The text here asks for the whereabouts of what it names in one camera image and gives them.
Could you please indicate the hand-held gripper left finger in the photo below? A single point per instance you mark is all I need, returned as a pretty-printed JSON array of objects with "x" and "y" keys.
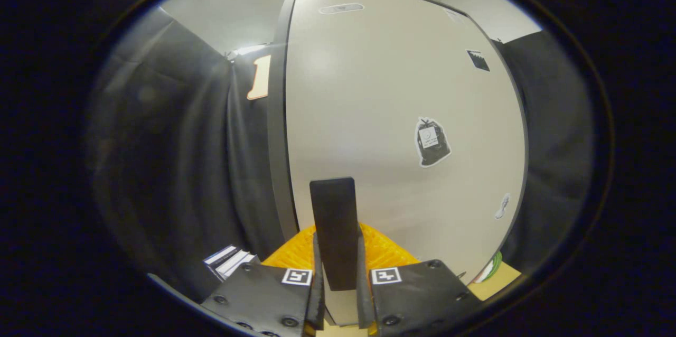
[{"x": 318, "y": 273}]

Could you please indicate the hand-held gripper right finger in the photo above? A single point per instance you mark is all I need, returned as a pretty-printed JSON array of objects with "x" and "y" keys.
[{"x": 363, "y": 284}]

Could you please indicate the grey shoe cabinet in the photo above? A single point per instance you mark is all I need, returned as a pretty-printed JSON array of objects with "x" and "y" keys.
[{"x": 275, "y": 141}]

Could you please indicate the white shoe cabinet door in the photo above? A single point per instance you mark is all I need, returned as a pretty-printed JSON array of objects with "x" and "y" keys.
[{"x": 380, "y": 89}]

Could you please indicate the green rimmed round object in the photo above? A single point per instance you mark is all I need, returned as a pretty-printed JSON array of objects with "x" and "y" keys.
[{"x": 491, "y": 269}]

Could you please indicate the black backdrop cloth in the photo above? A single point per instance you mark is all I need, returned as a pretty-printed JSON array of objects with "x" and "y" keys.
[
  {"x": 554, "y": 141},
  {"x": 174, "y": 157}
]

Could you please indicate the metal backdrop clip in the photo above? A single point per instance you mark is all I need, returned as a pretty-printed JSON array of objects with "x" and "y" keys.
[{"x": 228, "y": 55}]

